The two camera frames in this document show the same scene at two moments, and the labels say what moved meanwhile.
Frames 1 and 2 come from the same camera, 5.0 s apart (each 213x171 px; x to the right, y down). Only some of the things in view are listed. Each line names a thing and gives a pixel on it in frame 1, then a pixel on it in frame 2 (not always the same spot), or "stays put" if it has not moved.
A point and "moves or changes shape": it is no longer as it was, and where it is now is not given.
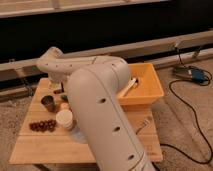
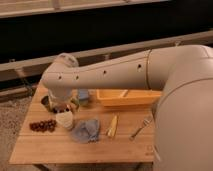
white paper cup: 64,118 stays put
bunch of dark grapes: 43,126 stays put
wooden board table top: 42,141 stays put
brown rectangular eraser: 57,91 moves or changes shape
